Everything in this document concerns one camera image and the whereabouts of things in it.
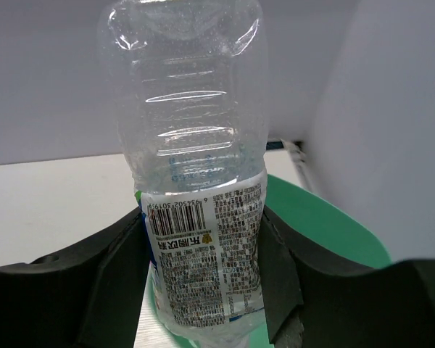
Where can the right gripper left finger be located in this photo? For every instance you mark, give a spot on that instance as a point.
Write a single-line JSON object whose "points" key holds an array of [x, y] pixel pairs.
{"points": [[86, 295]]}

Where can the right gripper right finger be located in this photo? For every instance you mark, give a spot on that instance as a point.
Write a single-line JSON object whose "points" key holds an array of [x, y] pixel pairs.
{"points": [[316, 298]]}

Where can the green plastic bin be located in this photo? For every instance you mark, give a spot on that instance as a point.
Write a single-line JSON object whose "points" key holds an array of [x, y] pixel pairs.
{"points": [[330, 224]]}

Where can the clear bottle white label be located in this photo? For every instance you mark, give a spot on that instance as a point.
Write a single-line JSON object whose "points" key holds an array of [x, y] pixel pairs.
{"points": [[189, 79]]}

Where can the right blue table sticker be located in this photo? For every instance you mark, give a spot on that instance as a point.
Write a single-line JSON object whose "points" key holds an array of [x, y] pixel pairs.
{"points": [[274, 145]]}

